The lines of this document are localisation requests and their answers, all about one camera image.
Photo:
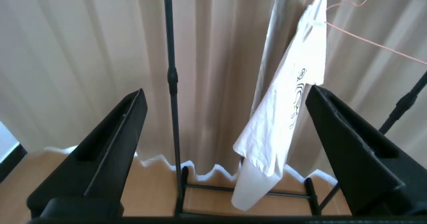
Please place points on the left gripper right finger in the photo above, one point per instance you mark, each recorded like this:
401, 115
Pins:
363, 170

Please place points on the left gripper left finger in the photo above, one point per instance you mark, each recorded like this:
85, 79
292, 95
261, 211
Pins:
110, 157

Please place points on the white printed t-shirt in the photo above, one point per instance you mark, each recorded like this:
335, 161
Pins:
283, 117

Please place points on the black clothes rack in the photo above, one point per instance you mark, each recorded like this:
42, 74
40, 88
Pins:
172, 80

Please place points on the beige curtain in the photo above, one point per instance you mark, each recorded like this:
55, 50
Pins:
83, 50

